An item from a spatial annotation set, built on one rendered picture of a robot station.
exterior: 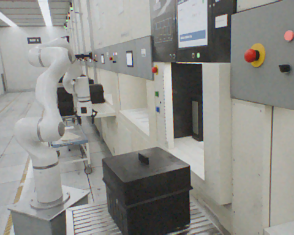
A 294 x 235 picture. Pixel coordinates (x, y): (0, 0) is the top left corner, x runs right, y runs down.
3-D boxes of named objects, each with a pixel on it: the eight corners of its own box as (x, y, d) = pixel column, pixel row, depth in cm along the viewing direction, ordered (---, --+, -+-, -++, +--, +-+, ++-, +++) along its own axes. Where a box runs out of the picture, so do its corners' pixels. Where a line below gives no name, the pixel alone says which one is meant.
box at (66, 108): (58, 114, 525) (56, 100, 519) (74, 112, 532) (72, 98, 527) (58, 117, 496) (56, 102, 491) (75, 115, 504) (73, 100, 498)
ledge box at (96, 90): (84, 101, 427) (82, 84, 421) (103, 100, 433) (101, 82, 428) (85, 104, 398) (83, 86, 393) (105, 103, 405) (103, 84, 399)
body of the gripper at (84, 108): (75, 100, 190) (76, 116, 193) (89, 100, 189) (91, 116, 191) (78, 98, 198) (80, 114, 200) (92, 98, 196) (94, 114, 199)
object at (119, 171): (101, 179, 127) (98, 152, 124) (159, 164, 139) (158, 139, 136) (125, 210, 101) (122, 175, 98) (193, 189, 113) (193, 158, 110)
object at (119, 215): (160, 194, 141) (158, 161, 138) (192, 223, 117) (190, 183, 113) (106, 210, 130) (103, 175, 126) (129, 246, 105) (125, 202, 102)
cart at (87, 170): (52, 156, 432) (48, 126, 422) (86, 151, 448) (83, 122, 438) (54, 182, 342) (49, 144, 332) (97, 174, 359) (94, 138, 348)
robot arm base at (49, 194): (21, 204, 141) (15, 169, 137) (51, 187, 157) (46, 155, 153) (49, 212, 132) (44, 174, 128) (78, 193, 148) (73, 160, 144)
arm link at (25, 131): (51, 169, 134) (45, 120, 128) (14, 169, 136) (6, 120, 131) (62, 159, 145) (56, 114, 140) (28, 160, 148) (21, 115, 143)
